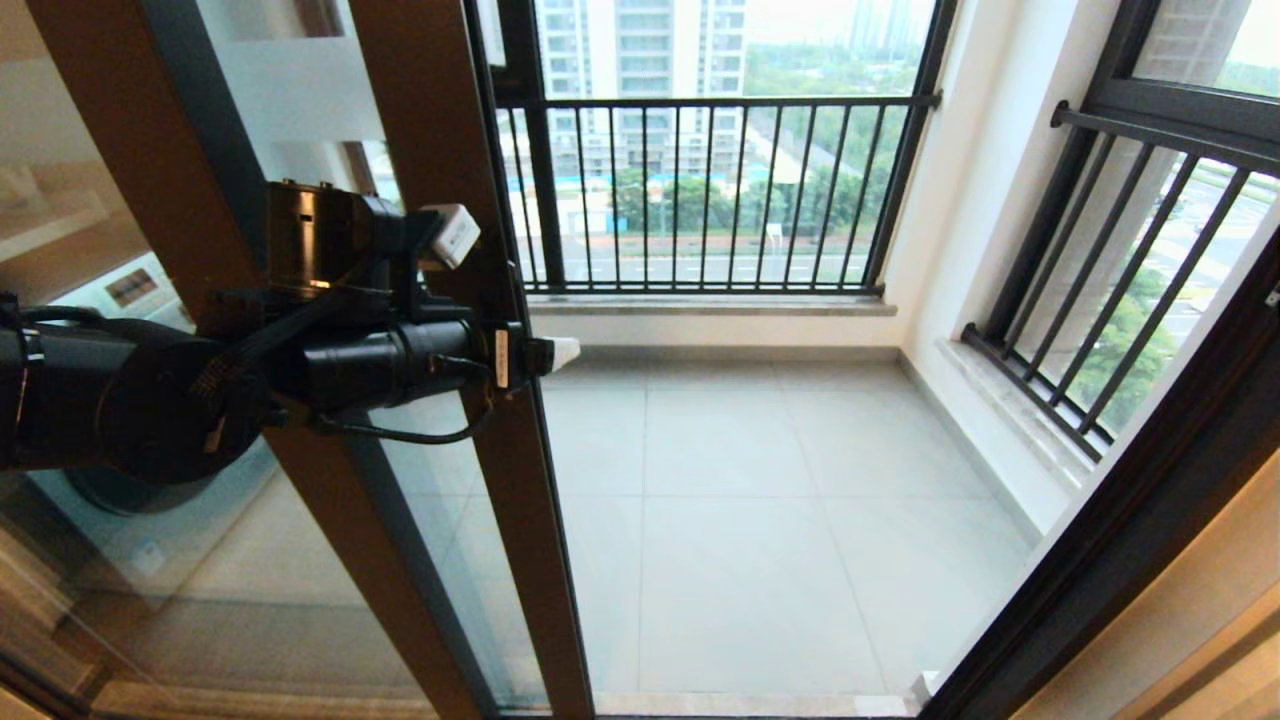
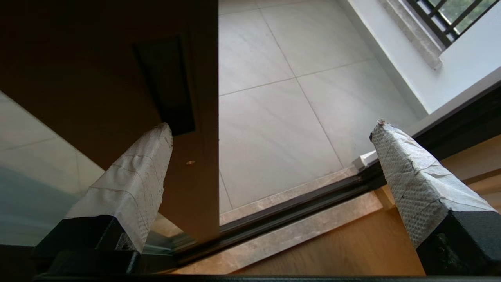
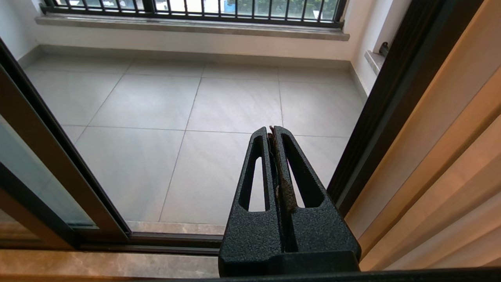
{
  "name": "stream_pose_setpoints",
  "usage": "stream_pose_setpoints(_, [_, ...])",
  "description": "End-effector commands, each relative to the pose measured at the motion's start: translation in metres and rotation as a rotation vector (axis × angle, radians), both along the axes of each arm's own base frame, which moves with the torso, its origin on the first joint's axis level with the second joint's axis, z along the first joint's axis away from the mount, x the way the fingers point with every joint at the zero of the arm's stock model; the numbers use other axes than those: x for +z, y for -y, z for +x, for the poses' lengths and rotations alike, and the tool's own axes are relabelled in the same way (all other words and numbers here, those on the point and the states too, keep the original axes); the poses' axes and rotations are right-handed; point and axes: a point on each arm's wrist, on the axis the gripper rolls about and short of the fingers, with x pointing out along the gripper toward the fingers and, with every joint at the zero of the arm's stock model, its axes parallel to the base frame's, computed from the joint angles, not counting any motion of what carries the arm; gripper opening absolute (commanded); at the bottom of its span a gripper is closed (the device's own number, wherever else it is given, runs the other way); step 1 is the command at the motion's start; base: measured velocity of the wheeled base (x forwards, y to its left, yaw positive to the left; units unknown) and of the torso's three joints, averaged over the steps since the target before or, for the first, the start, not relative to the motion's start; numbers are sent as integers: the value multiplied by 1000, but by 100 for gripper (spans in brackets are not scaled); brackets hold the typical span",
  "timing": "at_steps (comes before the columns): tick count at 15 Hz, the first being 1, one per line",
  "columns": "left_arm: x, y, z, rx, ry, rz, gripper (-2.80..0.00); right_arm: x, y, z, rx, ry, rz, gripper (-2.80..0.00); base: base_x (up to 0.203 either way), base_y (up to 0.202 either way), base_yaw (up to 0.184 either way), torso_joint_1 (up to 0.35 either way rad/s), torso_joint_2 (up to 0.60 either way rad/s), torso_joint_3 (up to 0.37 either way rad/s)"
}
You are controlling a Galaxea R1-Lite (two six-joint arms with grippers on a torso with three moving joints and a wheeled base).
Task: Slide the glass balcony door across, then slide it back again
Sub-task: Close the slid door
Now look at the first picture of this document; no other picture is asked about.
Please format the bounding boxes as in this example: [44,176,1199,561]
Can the black short window railing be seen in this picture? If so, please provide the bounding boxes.
[962,100,1280,463]

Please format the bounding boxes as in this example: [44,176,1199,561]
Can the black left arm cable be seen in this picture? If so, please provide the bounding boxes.
[0,290,106,331]

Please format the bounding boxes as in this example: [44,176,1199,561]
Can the long grey stone window sill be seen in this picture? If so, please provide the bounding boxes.
[525,293,898,319]

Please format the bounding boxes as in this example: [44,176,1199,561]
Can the brown-framed fixed glass door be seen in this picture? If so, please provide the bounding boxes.
[0,0,501,720]

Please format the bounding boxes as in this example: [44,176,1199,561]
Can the braided sleeve cable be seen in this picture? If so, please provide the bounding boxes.
[188,285,346,401]

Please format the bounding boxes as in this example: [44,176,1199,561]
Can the cream wall shelf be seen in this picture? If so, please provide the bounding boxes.
[0,165,113,266]

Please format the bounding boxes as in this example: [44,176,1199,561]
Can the dark wide window frame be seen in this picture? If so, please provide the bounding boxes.
[470,0,961,298]

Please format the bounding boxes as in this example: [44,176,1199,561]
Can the dark narrow window frame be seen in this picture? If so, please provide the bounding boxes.
[1005,0,1280,331]

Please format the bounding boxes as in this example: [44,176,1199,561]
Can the short grey stone window sill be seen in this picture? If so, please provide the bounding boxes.
[938,338,1091,486]

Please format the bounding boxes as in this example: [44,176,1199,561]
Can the dark door frame jamb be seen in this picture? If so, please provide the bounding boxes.
[920,240,1280,720]

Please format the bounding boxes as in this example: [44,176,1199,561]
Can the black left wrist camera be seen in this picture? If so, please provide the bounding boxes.
[478,322,516,393]

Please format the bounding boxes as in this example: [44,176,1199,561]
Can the black long window railing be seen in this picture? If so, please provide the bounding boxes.
[495,90,943,298]

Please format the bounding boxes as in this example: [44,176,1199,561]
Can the beige wooden door casing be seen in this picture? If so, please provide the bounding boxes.
[1010,470,1280,720]

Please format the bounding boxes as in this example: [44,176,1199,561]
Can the silver front-load washing machine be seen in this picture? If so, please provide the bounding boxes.
[0,250,283,606]

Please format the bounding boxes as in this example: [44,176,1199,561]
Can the brown-framed sliding glass door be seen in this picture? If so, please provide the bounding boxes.
[200,0,596,720]

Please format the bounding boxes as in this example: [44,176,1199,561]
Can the black left camera cable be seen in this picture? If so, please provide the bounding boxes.
[310,355,496,446]

